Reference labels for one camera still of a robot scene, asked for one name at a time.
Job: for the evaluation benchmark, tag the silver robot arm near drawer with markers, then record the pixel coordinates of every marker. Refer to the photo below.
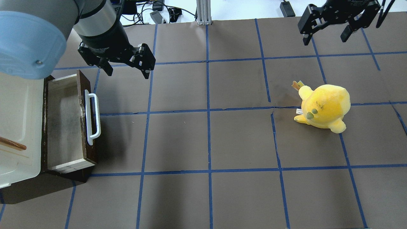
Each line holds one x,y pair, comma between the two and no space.
34,33

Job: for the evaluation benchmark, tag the yellow plush dinosaur toy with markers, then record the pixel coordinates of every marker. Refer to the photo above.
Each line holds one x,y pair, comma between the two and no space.
324,107

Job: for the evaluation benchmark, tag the black gripper near drawer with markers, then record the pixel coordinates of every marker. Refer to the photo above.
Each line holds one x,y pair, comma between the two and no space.
107,40

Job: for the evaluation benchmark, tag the black power adapter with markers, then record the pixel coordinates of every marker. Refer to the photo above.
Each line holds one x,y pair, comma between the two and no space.
286,9

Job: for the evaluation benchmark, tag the cream cabinet box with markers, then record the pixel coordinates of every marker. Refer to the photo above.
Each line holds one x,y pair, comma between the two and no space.
21,113

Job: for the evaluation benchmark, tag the dark wooden drawer white handle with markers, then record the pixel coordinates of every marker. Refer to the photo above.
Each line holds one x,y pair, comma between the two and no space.
68,121

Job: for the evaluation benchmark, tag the black gripper near plush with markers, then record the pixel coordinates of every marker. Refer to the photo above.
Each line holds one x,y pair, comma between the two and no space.
347,10

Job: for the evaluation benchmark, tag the aluminium frame post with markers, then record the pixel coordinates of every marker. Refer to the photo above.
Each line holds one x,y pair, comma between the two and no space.
203,12

